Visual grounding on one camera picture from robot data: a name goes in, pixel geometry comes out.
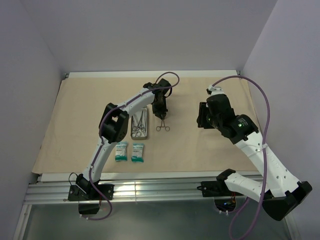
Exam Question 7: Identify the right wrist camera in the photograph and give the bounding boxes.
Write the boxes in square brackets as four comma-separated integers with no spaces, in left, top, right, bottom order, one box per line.
[206,85,224,96]

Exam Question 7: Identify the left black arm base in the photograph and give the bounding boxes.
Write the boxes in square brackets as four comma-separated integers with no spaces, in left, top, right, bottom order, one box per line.
[67,184,114,215]

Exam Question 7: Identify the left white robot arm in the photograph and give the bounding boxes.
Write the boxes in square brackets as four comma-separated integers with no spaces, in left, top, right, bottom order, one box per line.
[75,78,172,200]

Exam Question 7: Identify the beige cloth wrap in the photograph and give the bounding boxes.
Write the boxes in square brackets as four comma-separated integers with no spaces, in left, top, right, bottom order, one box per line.
[32,74,257,174]

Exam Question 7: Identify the metal instrument tray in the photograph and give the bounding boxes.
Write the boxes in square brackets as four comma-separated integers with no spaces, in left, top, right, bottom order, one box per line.
[130,107,150,140]

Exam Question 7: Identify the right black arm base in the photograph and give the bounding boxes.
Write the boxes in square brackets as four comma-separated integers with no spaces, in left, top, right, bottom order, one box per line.
[196,180,243,198]

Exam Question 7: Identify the aluminium mounting rail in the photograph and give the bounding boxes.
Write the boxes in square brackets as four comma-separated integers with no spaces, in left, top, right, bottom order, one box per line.
[23,176,287,205]

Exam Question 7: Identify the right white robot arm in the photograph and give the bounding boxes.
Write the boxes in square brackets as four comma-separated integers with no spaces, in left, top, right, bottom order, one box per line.
[196,93,312,221]

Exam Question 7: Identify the teal sterile packet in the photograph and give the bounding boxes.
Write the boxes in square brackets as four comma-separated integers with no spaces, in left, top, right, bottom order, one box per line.
[131,143,145,163]
[115,141,128,162]

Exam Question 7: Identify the steel hemostat forceps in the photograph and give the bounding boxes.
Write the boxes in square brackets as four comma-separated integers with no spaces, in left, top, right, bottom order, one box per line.
[155,113,171,132]

